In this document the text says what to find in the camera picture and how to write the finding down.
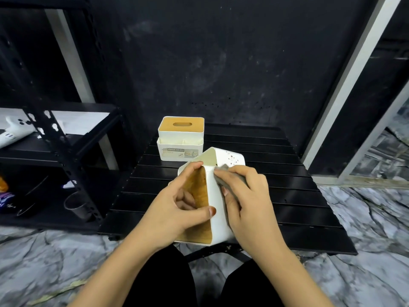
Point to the person's right hand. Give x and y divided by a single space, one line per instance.
258 220

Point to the person's left hand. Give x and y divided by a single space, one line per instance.
159 220

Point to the grey cleaning cloth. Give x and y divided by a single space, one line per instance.
235 185

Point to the person's left forearm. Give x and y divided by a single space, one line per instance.
108 278

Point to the person's black trousers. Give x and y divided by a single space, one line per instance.
159 281

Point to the grey metal cup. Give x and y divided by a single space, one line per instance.
79 207

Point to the black metal shelf rack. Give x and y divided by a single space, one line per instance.
68 163

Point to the white board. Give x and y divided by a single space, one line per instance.
86 121

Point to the purple snack packet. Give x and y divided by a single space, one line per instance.
7 199

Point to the orange snack packet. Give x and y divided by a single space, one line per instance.
3 185

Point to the white handheld controller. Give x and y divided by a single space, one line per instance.
12 134

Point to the black table leg frame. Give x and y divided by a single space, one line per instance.
207 252

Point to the white door frame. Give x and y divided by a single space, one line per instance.
348 79

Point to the white frame post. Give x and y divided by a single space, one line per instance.
70 57

